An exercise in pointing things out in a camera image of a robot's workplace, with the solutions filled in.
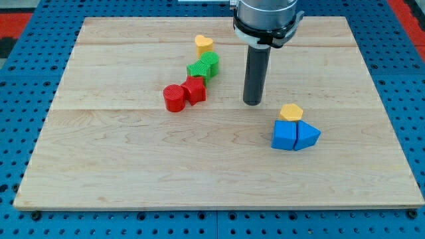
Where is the red cylinder block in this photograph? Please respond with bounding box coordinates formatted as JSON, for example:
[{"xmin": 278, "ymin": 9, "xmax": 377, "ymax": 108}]
[{"xmin": 163, "ymin": 84, "xmax": 186, "ymax": 112}]

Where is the wooden board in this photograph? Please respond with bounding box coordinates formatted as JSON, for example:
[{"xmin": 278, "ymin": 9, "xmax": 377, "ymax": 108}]
[{"xmin": 14, "ymin": 17, "xmax": 424, "ymax": 211}]

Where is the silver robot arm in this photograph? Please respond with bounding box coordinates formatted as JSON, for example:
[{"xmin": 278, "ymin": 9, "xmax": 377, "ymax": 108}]
[{"xmin": 235, "ymin": 0, "xmax": 297, "ymax": 30}]

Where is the green star block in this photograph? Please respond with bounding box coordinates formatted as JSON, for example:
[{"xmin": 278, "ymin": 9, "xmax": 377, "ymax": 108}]
[{"xmin": 187, "ymin": 60, "xmax": 212, "ymax": 86}]

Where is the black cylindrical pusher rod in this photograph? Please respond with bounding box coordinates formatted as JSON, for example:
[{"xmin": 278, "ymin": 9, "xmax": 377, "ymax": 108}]
[{"xmin": 243, "ymin": 46, "xmax": 270, "ymax": 106}]

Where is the black and white clamp ring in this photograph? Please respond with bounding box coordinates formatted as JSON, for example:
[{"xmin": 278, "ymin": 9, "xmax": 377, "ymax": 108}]
[{"xmin": 232, "ymin": 9, "xmax": 305, "ymax": 50}]

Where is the blue triangle block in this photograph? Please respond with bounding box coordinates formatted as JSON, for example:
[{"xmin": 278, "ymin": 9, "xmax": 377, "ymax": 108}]
[{"xmin": 294, "ymin": 120, "xmax": 321, "ymax": 151}]

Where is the red star block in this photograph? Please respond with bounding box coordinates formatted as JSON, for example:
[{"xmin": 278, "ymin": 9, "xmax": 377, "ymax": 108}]
[{"xmin": 181, "ymin": 76, "xmax": 207, "ymax": 106}]

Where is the blue cube block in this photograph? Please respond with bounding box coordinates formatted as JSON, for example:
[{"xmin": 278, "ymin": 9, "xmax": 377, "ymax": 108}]
[{"xmin": 271, "ymin": 120, "xmax": 297, "ymax": 151}]

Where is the yellow heart block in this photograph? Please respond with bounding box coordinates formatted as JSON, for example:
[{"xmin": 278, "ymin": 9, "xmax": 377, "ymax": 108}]
[{"xmin": 195, "ymin": 35, "xmax": 214, "ymax": 58}]

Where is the green cylinder block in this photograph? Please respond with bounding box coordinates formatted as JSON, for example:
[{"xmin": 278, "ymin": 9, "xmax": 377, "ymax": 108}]
[{"xmin": 200, "ymin": 51, "xmax": 219, "ymax": 77}]

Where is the yellow hexagon block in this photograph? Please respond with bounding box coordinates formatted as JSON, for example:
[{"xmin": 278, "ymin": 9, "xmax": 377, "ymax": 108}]
[{"xmin": 278, "ymin": 104, "xmax": 303, "ymax": 121}]

